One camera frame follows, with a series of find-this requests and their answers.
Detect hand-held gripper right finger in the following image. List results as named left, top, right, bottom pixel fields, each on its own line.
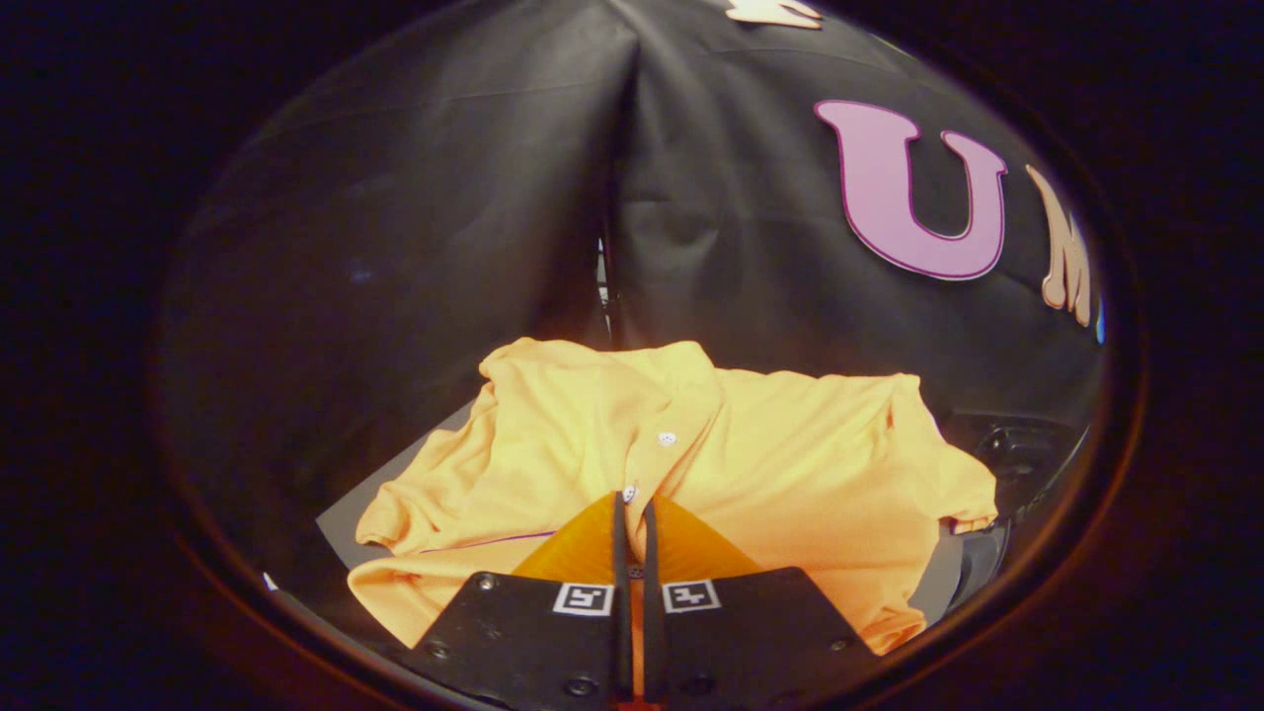
left=642, top=494, right=876, bottom=711

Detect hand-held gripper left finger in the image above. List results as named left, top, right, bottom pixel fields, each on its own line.
left=410, top=491, right=634, bottom=711

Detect orange polo shirt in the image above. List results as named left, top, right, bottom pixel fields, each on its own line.
left=348, top=338, right=1000, bottom=657

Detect dark glass washing machine lid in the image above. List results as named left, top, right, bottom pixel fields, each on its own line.
left=943, top=410, right=1092, bottom=522

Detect dark cabinet with white side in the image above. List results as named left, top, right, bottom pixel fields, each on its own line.
left=314, top=400, right=967, bottom=629

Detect black backdrop cloth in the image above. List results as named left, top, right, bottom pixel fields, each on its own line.
left=158, top=0, right=1109, bottom=519

